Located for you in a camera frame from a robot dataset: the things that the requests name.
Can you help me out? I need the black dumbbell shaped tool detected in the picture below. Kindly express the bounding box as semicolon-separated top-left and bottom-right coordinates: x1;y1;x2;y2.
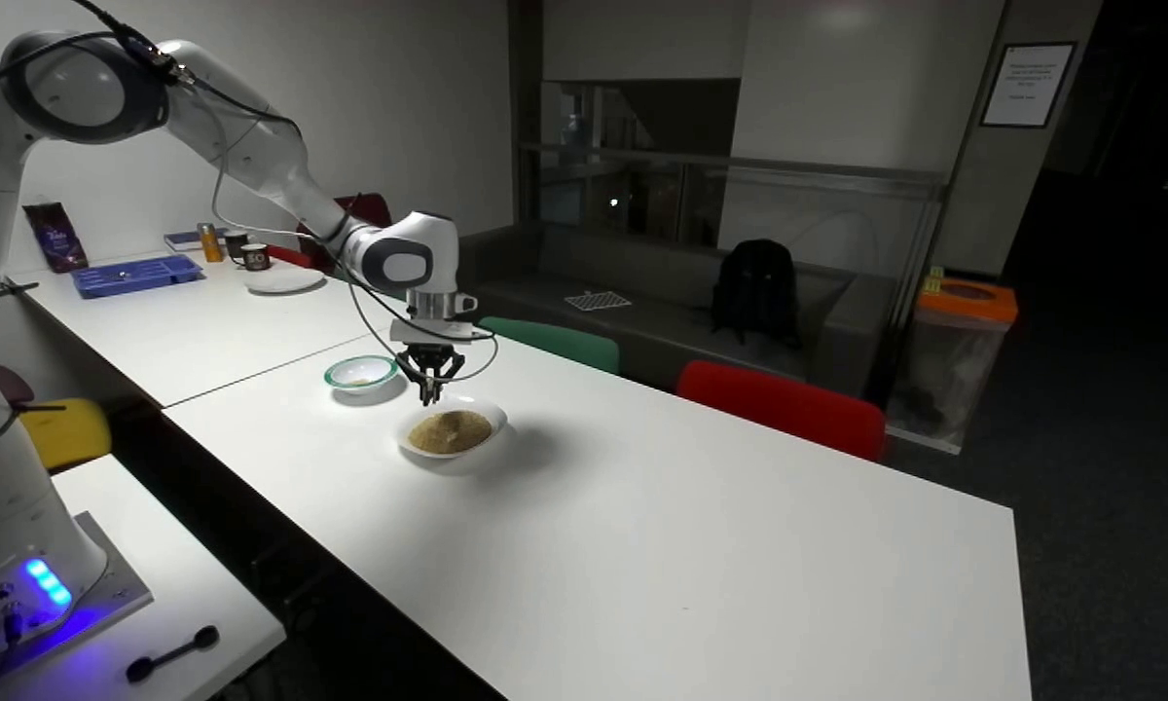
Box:
124;622;220;690

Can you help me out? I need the black backpack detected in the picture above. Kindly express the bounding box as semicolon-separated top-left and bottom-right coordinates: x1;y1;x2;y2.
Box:
708;236;800;349

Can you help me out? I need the yellow stool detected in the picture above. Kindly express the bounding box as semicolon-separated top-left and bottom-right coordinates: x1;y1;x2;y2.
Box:
16;393;115;476

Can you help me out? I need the grey sofa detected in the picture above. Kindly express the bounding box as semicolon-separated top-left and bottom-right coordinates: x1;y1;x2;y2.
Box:
450;222;903;397

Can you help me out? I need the open book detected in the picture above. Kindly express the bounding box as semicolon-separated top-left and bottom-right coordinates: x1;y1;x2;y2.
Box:
559;283;639;318

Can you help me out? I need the white plate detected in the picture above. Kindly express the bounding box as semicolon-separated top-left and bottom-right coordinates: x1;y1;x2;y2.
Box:
245;262;329;300

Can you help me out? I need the small green chair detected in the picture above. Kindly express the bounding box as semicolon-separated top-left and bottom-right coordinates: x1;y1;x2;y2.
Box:
474;310;621;378

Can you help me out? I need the dark red chair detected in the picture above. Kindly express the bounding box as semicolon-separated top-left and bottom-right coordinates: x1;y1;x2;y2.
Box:
264;189;395;274

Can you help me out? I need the paper wall notice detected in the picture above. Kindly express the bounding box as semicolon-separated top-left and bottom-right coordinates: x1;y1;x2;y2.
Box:
975;40;1080;132

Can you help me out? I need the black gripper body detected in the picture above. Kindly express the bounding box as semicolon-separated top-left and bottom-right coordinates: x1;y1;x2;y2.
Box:
394;317;465;378

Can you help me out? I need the bowl with food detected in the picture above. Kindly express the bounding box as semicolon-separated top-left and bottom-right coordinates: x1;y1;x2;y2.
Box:
394;397;513;476

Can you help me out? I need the dark standing phone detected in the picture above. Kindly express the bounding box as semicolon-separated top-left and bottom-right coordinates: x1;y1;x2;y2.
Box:
20;198;93;276

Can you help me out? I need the brown granular food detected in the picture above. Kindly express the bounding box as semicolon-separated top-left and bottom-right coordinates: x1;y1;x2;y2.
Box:
409;407;499;457

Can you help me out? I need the orange lidded bin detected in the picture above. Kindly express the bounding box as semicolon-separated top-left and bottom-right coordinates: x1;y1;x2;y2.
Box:
886;270;1023;461

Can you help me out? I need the orange bottle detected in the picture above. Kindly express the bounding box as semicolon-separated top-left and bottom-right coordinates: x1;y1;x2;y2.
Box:
194;219;230;270

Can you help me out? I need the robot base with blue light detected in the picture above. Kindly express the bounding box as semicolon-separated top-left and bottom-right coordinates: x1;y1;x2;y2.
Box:
0;509;154;681

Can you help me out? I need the blue flat box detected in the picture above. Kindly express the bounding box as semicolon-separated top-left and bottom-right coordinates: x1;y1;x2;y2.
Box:
69;252;210;304

